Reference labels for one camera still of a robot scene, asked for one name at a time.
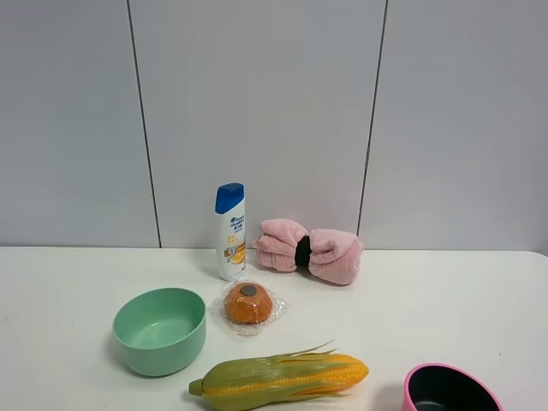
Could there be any white shampoo bottle blue cap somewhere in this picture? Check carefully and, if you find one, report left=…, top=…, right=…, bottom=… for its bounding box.
left=215, top=182, right=247, bottom=282

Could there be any pink black pot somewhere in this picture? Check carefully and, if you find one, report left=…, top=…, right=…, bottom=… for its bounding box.
left=402, top=363, right=503, bottom=411

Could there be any green plastic bowl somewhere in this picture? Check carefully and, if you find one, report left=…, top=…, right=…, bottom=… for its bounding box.
left=112, top=288, right=206, bottom=378

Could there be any wrapped orange toy half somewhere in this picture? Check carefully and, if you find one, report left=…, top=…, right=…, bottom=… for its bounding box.
left=209, top=279, right=288, bottom=337

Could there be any pink folded towel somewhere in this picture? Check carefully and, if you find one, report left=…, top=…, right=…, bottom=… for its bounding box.
left=253, top=218, right=363, bottom=286

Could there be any toy corn cob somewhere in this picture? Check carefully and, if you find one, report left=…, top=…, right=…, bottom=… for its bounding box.
left=188, top=347, right=369, bottom=410

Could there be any black hair tie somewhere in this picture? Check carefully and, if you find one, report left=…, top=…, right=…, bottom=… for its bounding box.
left=295, top=235, right=311, bottom=270

